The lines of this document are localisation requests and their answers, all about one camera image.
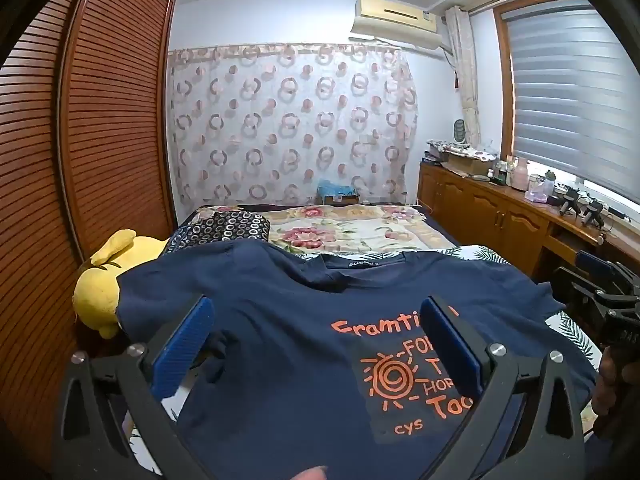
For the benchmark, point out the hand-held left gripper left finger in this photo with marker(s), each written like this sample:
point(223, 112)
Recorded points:
point(182, 350)

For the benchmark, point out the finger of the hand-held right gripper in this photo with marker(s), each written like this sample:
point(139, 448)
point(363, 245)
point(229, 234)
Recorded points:
point(592, 261)
point(575, 290)

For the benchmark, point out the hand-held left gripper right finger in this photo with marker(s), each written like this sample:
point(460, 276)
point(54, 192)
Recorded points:
point(450, 350)

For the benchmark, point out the navy printed T-shirt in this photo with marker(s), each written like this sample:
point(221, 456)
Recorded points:
point(280, 310)

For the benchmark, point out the person's right hand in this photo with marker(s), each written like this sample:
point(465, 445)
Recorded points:
point(607, 385)

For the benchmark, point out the person's left hand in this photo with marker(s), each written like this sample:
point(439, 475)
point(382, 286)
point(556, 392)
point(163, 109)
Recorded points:
point(311, 473)

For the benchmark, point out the small black tripod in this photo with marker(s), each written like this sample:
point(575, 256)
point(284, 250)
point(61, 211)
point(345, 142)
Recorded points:
point(570, 200)
point(595, 215)

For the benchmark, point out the purple tissue pack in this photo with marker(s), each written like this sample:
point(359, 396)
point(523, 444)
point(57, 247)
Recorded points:
point(541, 194)

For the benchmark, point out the clear bottle with green cap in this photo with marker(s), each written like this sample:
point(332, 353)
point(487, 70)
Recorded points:
point(549, 182)

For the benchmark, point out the white leaf-print sheet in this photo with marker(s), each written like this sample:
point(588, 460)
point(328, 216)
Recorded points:
point(485, 255)

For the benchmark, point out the long wooden cabinet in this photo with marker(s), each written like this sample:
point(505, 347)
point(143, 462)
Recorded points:
point(500, 215)

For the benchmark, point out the pink bottle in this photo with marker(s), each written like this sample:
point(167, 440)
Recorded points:
point(520, 175)

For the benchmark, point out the studded dark garment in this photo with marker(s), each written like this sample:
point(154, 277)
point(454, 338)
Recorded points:
point(235, 225)

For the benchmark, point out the floral fleece blanket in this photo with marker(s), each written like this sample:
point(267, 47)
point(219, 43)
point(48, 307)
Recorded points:
point(350, 230)

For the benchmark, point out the open cardboard box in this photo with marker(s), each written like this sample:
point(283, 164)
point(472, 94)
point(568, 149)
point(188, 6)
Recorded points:
point(470, 164)

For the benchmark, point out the floral cloth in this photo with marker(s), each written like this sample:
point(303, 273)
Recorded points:
point(460, 149)

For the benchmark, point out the small cardboard box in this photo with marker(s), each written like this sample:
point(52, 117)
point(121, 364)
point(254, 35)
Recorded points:
point(346, 199)

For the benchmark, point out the small round fan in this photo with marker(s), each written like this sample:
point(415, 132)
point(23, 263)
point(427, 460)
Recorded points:
point(458, 130)

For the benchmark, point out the blue plastic bag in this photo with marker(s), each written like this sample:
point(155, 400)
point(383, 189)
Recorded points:
point(334, 189)

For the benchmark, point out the wooden louvred wardrobe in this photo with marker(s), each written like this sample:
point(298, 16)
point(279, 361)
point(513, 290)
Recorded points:
point(115, 135)

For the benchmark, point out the beige tied window curtain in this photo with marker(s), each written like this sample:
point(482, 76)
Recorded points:
point(465, 60)

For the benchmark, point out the wooden window frame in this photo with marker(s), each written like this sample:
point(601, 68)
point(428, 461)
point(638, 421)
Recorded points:
point(504, 90)

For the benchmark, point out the cream wall air conditioner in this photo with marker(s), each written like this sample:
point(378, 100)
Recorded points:
point(395, 12)

